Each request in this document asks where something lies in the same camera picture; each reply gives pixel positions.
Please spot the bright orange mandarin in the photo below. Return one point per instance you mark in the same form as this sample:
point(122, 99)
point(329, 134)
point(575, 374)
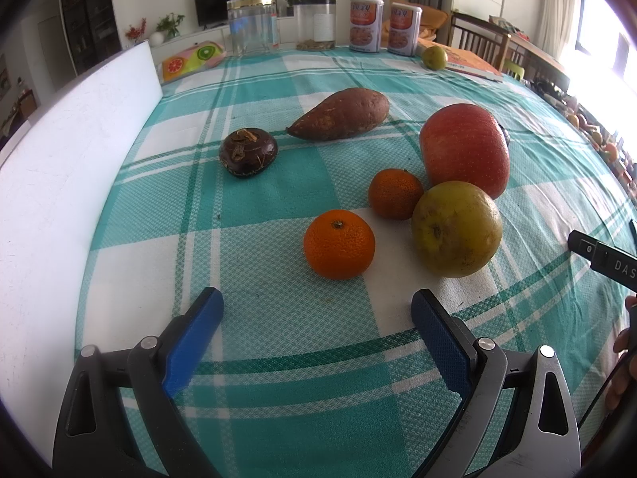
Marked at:
point(339, 244)

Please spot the small yellow-green pear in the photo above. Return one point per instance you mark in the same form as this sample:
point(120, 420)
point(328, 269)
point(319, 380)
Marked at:
point(434, 57)

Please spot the small dark orange mandarin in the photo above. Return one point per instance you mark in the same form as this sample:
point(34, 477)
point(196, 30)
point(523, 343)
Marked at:
point(393, 194)

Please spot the person's right hand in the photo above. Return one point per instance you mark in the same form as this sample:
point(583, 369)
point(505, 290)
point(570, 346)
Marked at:
point(617, 383)

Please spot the row of assorted produce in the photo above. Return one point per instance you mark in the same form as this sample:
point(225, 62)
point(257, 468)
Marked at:
point(609, 152)

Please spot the white cardboard box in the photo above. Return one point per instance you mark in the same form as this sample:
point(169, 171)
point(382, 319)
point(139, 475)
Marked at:
point(64, 169)

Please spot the red apple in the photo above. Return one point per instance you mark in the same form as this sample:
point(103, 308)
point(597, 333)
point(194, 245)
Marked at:
point(465, 149)

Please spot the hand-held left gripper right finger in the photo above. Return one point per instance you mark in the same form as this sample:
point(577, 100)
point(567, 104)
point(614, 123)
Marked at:
point(440, 343)

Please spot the green leafy potted plant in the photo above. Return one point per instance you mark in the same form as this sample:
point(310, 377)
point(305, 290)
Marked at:
point(169, 24)

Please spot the fruit-print pouch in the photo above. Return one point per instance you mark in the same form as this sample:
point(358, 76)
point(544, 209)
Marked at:
point(191, 59)

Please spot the clear plastic jar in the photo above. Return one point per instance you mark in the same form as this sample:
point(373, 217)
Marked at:
point(316, 25)

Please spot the small green potted plant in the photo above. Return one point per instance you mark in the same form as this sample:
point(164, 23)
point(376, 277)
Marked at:
point(290, 2)

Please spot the black display cabinet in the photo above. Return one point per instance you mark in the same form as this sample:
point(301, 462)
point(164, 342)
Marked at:
point(89, 10)

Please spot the white orange-label can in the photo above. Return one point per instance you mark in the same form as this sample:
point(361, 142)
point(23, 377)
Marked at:
point(404, 29)
point(366, 25)

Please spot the orange book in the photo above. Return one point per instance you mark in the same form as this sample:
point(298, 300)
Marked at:
point(473, 62)

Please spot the black television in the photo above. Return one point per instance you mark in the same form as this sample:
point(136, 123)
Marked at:
point(234, 2)

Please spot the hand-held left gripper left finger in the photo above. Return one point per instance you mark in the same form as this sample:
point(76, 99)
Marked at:
point(196, 338)

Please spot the red flower bouquet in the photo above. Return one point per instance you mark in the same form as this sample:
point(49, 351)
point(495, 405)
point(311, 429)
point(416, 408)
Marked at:
point(135, 30)

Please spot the clear glass jar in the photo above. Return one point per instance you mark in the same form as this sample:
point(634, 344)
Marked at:
point(251, 25)

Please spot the green plastic chair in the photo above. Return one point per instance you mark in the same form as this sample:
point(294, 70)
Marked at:
point(515, 68)

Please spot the round white vase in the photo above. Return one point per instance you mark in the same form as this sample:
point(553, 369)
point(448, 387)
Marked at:
point(157, 37)

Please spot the orange lounge chair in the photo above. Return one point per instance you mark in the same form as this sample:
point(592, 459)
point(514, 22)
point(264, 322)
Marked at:
point(434, 20)

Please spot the reddish sweet potato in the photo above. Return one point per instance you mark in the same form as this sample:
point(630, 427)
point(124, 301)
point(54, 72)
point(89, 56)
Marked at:
point(343, 112)

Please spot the dark wooden chair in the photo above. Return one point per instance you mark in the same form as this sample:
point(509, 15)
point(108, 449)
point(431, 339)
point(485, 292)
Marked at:
point(477, 35)

